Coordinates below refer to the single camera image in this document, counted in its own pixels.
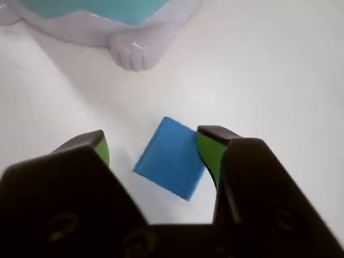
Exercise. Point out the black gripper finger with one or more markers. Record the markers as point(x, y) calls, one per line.
point(61, 193)
point(263, 188)

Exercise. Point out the blue lego block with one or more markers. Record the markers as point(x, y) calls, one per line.
point(169, 158)

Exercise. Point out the teal whale-shaped bin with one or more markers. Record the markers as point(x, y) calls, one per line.
point(94, 8)

